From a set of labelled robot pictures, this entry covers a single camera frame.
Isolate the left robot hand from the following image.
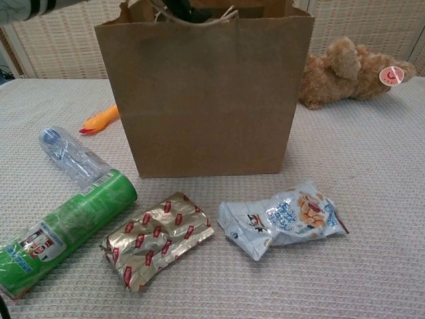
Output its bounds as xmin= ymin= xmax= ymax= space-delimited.
xmin=171 ymin=0 xmax=214 ymax=25

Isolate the clear plastic bottle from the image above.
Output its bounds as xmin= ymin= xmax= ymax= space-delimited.
xmin=38 ymin=126 xmax=113 ymax=189

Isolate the light blue snack bag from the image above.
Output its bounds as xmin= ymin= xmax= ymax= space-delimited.
xmin=217 ymin=180 xmax=351 ymax=264

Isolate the gold red foil packet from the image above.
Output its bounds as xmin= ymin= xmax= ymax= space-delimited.
xmin=100 ymin=191 xmax=214 ymax=294

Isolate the green chips can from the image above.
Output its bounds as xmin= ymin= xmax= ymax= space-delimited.
xmin=0 ymin=169 xmax=138 ymax=300

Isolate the brown paper bag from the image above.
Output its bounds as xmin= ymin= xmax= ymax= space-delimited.
xmin=94 ymin=0 xmax=315 ymax=179

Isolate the orange rubber chicken toy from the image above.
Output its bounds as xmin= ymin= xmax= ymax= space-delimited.
xmin=78 ymin=103 xmax=120 ymax=135

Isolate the woven folding screen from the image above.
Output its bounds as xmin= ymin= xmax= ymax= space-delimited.
xmin=0 ymin=0 xmax=425 ymax=81

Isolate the brown teddy bear plush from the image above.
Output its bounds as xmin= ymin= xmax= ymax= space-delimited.
xmin=297 ymin=36 xmax=418 ymax=111

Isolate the white woven tablecloth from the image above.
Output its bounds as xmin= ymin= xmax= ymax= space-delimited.
xmin=0 ymin=77 xmax=425 ymax=319

